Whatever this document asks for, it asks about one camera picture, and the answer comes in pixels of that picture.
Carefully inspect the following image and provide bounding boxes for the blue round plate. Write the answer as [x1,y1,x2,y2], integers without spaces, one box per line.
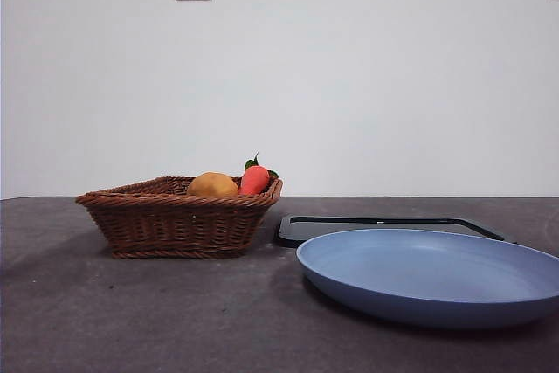
[295,228,559,330]

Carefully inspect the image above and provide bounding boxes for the orange carrot with green leaves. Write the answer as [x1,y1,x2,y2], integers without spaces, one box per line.
[238,152,280,196]

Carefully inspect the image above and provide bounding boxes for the yellow-brown potato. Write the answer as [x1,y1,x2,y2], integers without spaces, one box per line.
[186,171,240,198]

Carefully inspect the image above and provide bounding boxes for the black rectangular tray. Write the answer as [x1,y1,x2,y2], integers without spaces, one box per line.
[273,214,519,248]

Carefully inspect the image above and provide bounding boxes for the brown wicker basket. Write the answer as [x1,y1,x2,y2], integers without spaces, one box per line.
[74,176,284,259]

